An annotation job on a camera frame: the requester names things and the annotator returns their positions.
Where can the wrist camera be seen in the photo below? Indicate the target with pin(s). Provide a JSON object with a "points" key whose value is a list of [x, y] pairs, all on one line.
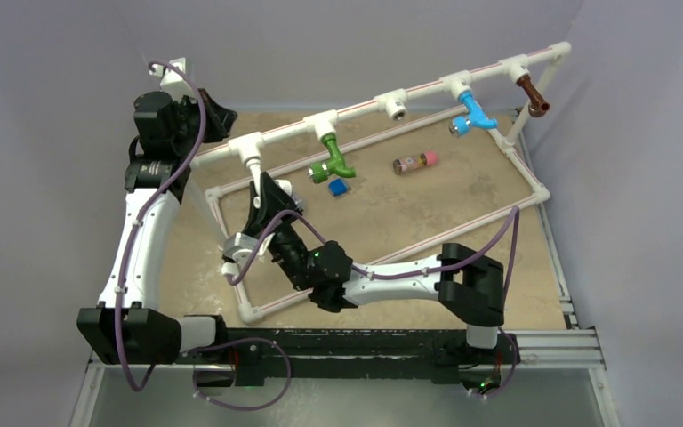
{"points": [[238, 250], [170, 79]]}

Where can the white water faucet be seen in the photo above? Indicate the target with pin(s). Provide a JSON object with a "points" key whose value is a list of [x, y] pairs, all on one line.
{"points": [[266, 189]]}

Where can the green water faucet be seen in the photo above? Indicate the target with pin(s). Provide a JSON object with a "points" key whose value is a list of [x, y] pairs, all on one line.
{"points": [[335, 165]]}

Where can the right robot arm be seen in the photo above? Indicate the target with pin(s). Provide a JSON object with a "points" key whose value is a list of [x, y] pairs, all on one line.
{"points": [[468, 283]]}

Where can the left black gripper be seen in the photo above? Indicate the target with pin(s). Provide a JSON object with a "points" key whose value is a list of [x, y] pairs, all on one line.
{"points": [[220, 119]]}

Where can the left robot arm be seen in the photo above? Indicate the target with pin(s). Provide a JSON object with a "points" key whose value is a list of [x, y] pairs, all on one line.
{"points": [[126, 323]]}

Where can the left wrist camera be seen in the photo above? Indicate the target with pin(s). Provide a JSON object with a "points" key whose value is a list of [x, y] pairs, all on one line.
{"points": [[170, 79]]}

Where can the white pvc pipe frame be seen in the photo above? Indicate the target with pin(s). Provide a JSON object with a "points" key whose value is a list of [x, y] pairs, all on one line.
{"points": [[542, 65]]}

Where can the blue water faucet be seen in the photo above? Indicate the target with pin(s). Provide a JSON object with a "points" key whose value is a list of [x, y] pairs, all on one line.
{"points": [[475, 117]]}

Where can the pink capped bottle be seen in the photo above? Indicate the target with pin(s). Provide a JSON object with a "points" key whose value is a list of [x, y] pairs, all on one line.
{"points": [[405, 165]]}

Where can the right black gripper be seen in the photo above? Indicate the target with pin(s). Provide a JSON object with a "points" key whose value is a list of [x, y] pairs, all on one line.
{"points": [[273, 203]]}

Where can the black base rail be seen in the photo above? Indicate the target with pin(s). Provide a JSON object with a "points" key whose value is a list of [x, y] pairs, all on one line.
{"points": [[441, 356]]}

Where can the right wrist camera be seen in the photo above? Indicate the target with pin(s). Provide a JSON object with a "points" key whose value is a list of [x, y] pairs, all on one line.
{"points": [[238, 250]]}

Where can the blue cube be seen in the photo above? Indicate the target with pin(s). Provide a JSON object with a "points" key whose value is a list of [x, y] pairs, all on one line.
{"points": [[338, 187]]}

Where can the brown water faucet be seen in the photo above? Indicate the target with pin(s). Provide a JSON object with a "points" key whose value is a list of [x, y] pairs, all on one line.
{"points": [[537, 104]]}

